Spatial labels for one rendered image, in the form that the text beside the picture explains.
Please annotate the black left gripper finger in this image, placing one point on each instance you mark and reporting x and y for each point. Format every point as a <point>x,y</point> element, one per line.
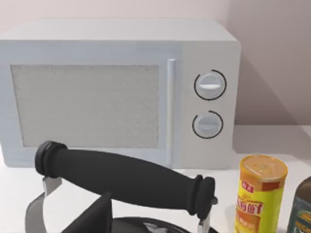
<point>97,216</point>

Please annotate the pale microwave door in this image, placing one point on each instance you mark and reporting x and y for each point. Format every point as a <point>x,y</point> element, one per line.
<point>85,104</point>

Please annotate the small microwave knob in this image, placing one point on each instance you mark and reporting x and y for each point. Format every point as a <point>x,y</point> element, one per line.
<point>208,124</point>

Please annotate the yellow can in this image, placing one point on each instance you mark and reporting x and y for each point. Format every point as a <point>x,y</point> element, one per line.
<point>260,194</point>

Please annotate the large microwave knob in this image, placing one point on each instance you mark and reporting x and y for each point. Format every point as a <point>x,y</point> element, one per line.
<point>210,84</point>

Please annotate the pale microwave oven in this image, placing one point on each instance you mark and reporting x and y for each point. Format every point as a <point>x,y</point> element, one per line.
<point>209,53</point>

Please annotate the dark green bottle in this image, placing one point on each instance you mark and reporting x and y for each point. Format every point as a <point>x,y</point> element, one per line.
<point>301,208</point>

